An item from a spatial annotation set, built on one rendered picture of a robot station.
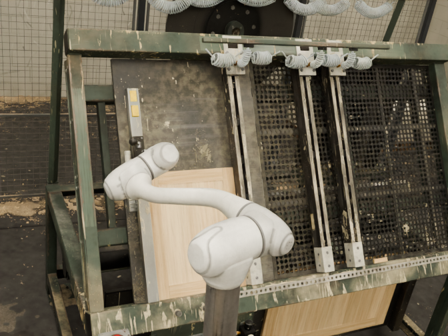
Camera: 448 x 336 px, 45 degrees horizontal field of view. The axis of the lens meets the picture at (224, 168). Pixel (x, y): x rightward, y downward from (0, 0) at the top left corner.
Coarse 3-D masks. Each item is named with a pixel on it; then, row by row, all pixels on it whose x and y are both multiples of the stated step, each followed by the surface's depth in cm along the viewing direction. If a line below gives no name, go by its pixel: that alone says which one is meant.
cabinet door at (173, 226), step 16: (160, 176) 248; (176, 176) 251; (192, 176) 254; (208, 176) 258; (224, 176) 261; (160, 208) 246; (176, 208) 249; (192, 208) 253; (208, 208) 256; (160, 224) 245; (176, 224) 248; (192, 224) 252; (208, 224) 255; (160, 240) 244; (176, 240) 247; (160, 256) 243; (176, 256) 246; (160, 272) 242; (176, 272) 245; (192, 272) 248; (160, 288) 241; (176, 288) 244; (192, 288) 247
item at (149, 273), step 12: (132, 120) 244; (132, 132) 243; (132, 156) 244; (144, 204) 241; (144, 216) 240; (144, 228) 240; (144, 240) 239; (144, 252) 238; (144, 264) 238; (144, 276) 239; (156, 276) 239; (156, 288) 238; (156, 300) 237
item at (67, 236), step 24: (48, 192) 330; (72, 192) 345; (96, 192) 352; (48, 216) 338; (48, 240) 345; (72, 240) 289; (48, 264) 353; (72, 264) 271; (120, 264) 297; (48, 288) 361; (408, 288) 334; (264, 312) 299
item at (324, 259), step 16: (320, 48) 267; (304, 64) 278; (320, 64) 270; (304, 80) 283; (304, 96) 280; (304, 112) 279; (304, 128) 279; (304, 144) 280; (304, 160) 281; (320, 176) 277; (320, 192) 277; (320, 208) 277; (320, 224) 273; (320, 240) 273; (320, 256) 273; (320, 272) 274
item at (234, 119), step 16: (224, 48) 260; (240, 48) 264; (240, 64) 254; (224, 80) 267; (224, 96) 268; (240, 96) 265; (240, 112) 263; (240, 128) 263; (240, 144) 264; (240, 160) 260; (240, 176) 259; (240, 192) 259; (256, 272) 255
